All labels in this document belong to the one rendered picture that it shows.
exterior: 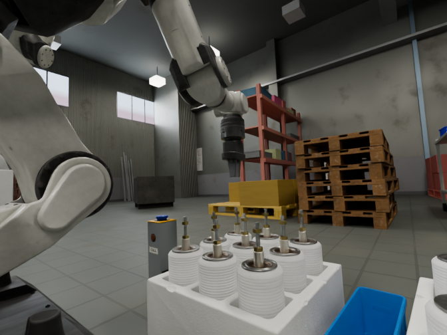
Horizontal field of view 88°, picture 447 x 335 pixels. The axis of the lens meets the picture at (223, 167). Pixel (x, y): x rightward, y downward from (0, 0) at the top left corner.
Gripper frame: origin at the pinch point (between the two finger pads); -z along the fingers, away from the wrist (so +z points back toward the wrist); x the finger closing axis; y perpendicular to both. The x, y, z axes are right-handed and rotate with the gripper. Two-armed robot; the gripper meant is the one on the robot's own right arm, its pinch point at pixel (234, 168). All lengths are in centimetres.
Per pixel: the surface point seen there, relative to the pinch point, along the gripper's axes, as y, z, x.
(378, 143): -66, 24, 153
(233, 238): -0.3, -23.7, -4.8
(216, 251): -5.7, -21.5, -26.9
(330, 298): -29.2, -34.8, -12.2
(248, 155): 126, 54, 373
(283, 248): -19.7, -21.9, -18.5
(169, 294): 5.2, -31.3, -31.0
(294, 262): -22.7, -24.0, -21.2
